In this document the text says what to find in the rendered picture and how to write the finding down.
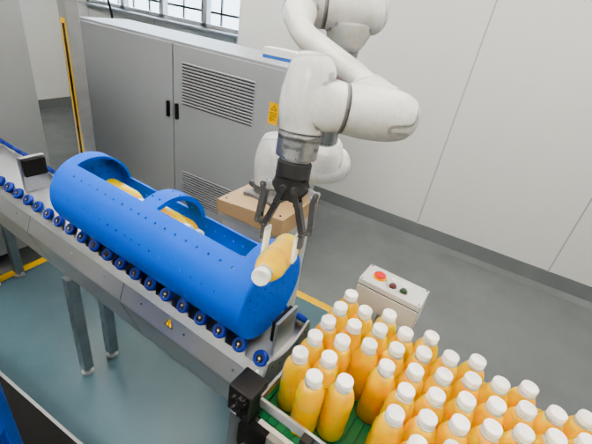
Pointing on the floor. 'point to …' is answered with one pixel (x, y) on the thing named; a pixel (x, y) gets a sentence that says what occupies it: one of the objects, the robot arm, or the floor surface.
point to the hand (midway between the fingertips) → (280, 245)
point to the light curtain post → (77, 73)
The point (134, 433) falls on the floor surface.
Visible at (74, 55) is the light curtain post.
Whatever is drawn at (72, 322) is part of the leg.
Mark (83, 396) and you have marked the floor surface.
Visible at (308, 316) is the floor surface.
